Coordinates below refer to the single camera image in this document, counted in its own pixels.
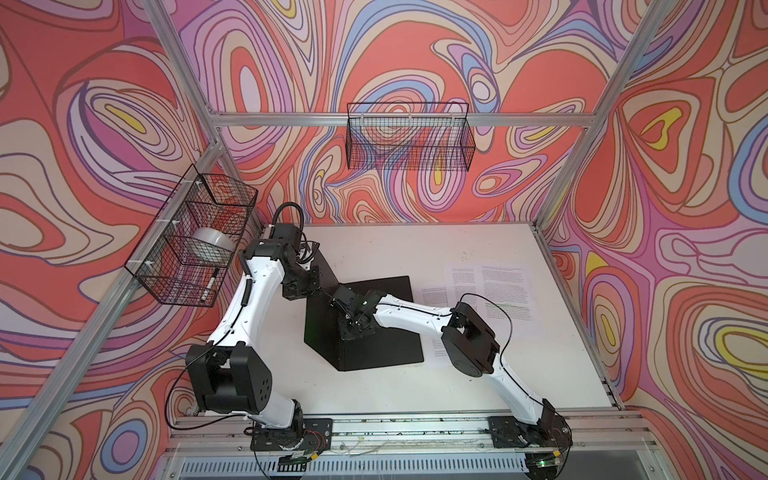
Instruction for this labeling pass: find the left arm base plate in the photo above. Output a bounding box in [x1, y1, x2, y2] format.
[244, 417, 333, 453]

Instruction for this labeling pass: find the green circuit board right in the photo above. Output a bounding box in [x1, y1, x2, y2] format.
[526, 453, 565, 469]

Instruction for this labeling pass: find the paper sheet middle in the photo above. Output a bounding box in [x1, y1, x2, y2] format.
[444, 266, 483, 309]

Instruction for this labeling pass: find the black wire basket wall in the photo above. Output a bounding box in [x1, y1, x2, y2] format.
[124, 166, 258, 307]
[345, 100, 476, 172]

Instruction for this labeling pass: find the paper sheet green highlight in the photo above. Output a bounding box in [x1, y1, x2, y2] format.
[479, 265, 537, 324]

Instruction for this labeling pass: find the white RAY file folder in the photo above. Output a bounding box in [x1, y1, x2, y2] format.
[304, 253, 424, 372]

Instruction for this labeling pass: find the green circuit board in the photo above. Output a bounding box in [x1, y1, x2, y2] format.
[278, 453, 319, 471]
[526, 453, 565, 469]

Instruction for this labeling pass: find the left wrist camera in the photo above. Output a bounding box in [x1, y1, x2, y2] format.
[271, 223, 302, 249]

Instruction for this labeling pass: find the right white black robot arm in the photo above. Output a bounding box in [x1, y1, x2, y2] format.
[329, 285, 573, 450]

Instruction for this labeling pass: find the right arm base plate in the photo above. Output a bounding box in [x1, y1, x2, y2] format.
[483, 414, 573, 450]

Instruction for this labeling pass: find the aluminium front rail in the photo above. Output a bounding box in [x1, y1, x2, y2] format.
[166, 409, 659, 456]

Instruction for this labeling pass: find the white tape roll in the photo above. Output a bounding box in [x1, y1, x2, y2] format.
[189, 227, 235, 262]

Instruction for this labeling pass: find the black white marker pen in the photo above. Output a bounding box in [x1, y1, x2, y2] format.
[200, 268, 219, 304]

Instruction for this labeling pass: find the black wire basket left wall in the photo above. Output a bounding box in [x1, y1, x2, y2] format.
[124, 166, 258, 307]

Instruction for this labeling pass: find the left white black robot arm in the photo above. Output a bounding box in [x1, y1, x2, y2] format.
[185, 240, 308, 449]

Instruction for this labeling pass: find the black wire basket back wall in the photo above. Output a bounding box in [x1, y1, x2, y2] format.
[345, 100, 476, 172]

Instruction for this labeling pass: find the green circuit board left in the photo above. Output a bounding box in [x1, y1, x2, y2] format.
[278, 453, 319, 471]

